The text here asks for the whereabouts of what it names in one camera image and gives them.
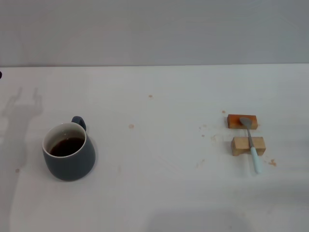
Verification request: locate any grey ceramic cup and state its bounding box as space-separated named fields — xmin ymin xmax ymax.
xmin=42 ymin=116 xmax=96 ymax=182

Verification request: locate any blue handled metal spoon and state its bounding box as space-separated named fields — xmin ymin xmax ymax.
xmin=239 ymin=116 xmax=263 ymax=174

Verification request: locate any dark coffee liquid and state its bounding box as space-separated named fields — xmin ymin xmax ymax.
xmin=49 ymin=137 xmax=85 ymax=157

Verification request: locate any orange stained wooden block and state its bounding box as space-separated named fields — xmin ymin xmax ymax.
xmin=227 ymin=114 xmax=258 ymax=130

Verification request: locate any light notched wooden block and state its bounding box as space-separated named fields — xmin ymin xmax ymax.
xmin=231 ymin=136 xmax=267 ymax=157

